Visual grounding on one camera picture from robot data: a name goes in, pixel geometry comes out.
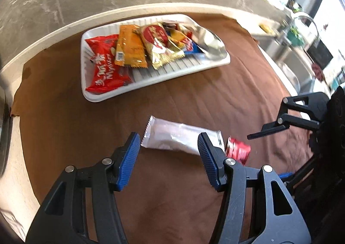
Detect beige foil pouch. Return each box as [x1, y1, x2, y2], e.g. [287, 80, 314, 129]
[178, 21, 226, 61]

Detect steel sink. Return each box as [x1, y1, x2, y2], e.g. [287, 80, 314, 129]
[259, 36, 316, 93]

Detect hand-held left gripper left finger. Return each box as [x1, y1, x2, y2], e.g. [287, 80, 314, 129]
[25, 132, 141, 244]

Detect dark red snack packet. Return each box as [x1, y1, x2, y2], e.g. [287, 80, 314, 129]
[224, 137, 252, 166]

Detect orange snack packet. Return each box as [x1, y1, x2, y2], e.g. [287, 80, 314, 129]
[114, 25, 148, 69]

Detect brown tablecloth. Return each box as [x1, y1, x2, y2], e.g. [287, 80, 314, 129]
[11, 12, 314, 244]

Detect chrome faucet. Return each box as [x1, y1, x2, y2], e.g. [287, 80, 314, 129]
[276, 12, 321, 47]

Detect blue and yellow snack packet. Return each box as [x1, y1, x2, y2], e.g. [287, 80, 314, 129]
[162, 21, 205, 56]

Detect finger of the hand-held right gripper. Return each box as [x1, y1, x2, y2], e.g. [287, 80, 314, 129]
[278, 156, 318, 188]
[246, 91, 331, 139]

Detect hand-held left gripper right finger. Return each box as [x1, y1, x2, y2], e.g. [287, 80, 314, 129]
[198, 132, 312, 244]

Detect white ribbed tray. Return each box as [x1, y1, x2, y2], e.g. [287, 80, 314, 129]
[80, 13, 232, 103]

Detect gold snack packet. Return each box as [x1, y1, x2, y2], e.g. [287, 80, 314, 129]
[140, 23, 186, 70]

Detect large red snack bag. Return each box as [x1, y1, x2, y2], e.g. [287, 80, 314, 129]
[85, 34, 134, 94]

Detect dark red cloth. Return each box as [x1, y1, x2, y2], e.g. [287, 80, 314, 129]
[313, 63, 325, 81]

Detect white pink snack packet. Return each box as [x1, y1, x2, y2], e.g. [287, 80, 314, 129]
[141, 115, 225, 156]

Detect green plant pots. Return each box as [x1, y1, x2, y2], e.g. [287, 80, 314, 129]
[286, 27, 305, 45]

